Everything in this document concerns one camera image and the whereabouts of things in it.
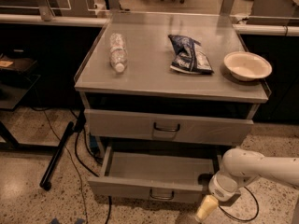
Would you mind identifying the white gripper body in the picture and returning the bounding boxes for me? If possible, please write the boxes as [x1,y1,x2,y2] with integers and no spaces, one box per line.
[208,171,247,203]

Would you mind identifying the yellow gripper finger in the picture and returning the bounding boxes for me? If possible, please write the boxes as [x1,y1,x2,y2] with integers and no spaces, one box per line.
[195,195,219,223]

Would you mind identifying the grey drawer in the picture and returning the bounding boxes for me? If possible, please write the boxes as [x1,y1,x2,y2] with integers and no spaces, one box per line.
[85,109,253,146]
[89,144,221,203]

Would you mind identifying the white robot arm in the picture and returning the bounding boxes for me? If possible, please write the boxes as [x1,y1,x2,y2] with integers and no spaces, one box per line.
[195,148,299,223]

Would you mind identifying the grey metal drawer cabinet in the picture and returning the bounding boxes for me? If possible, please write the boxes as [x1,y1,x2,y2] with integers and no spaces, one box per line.
[74,10,269,203]

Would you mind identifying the white bowl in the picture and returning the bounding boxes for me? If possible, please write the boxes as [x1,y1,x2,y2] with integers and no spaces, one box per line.
[223,51,272,81]

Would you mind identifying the blue chip bag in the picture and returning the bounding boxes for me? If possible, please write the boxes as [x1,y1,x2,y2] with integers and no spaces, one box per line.
[168,35,214,75]

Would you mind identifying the black stand leg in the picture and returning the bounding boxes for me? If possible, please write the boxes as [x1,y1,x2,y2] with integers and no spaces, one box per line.
[39,111,86,191]

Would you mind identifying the clear plastic water bottle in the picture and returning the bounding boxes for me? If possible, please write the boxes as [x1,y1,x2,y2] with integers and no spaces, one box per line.
[109,33,128,73]

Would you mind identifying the dark side shelf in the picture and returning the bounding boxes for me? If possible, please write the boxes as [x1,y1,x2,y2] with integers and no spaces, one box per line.
[0,50,39,111]

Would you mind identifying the black floor cable loop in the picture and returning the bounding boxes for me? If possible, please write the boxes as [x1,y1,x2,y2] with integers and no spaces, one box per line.
[218,186,260,222]

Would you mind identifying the black floor cable left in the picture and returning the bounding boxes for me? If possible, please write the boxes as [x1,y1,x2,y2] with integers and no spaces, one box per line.
[73,129,112,224]

